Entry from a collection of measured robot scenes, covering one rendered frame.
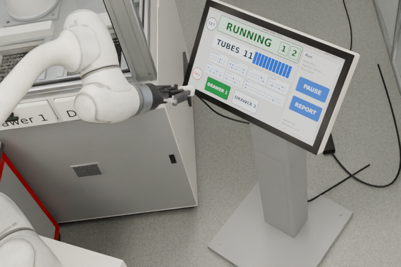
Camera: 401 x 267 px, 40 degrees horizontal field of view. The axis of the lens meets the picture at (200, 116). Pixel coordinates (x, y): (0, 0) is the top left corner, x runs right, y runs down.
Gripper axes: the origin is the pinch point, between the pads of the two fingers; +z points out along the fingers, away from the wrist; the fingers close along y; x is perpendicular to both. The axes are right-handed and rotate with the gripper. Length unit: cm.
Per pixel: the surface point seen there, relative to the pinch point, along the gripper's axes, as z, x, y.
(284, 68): 16.8, -11.9, -21.7
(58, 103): 0, 20, 53
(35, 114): -3, 27, 61
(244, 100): 16.7, 1.3, -10.8
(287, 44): 16.8, -19.0, -20.8
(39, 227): 17, 85, 73
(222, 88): 16.8, 0.0, -2.3
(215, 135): 109, 50, 50
